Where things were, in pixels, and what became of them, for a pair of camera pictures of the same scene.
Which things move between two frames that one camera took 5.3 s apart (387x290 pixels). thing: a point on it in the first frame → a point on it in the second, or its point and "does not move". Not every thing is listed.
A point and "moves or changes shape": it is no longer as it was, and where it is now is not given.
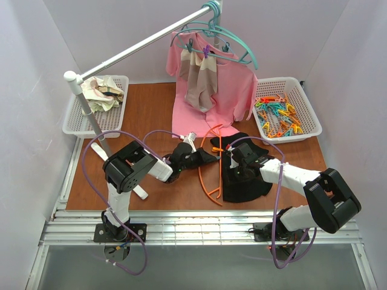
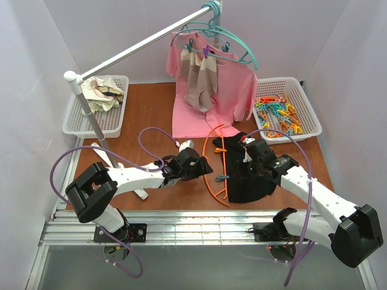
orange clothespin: (216, 149) moves or changes shape
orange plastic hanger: (219, 189) → (216, 196)
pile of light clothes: (102, 93) does not move
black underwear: (236, 189) does not move
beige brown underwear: (201, 78) does not move
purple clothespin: (205, 51) does not move
